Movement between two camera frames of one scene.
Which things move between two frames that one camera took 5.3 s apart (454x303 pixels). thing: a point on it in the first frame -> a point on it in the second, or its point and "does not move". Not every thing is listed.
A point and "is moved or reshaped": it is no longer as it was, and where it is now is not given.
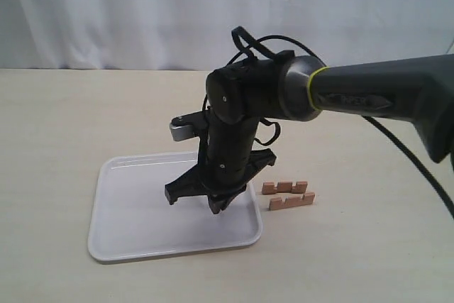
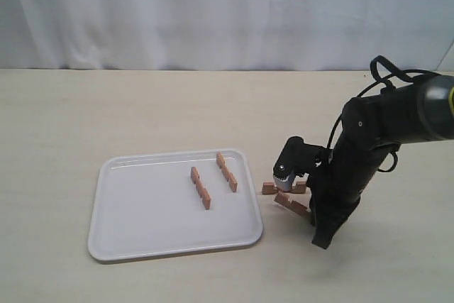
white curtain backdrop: x=180 y=16 does not move
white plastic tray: x=131 y=218 does not move
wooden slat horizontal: x=269 y=187 does not move
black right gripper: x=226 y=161 -> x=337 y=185
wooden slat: x=277 y=203 is moved or reshaped
